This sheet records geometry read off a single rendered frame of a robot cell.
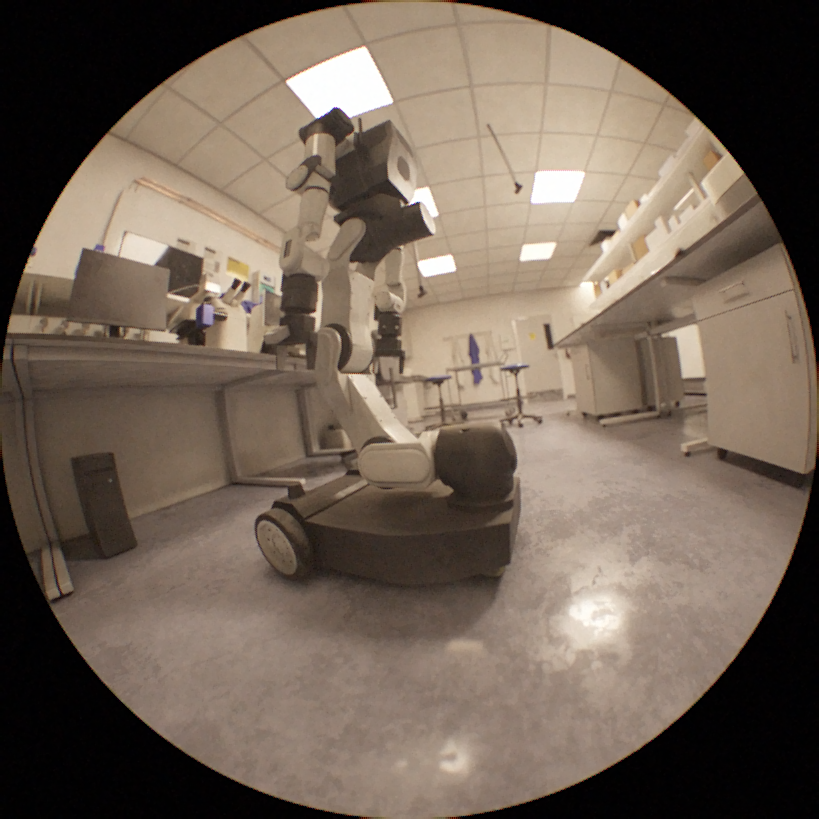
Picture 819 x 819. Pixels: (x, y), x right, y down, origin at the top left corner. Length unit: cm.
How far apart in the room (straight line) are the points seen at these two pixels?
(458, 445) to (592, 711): 58
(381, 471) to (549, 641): 53
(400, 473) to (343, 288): 53
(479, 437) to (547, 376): 621
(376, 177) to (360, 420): 72
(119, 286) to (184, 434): 106
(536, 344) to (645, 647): 659
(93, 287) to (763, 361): 254
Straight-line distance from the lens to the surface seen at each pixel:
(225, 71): 251
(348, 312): 80
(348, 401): 76
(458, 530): 57
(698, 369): 456
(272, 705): 55
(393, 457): 67
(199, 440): 213
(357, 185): 94
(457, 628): 59
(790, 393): 122
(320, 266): 72
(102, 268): 155
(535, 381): 674
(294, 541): 71
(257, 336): 212
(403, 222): 82
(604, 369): 295
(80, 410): 186
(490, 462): 63
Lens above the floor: 43
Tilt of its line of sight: 2 degrees down
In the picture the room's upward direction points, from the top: 8 degrees counter-clockwise
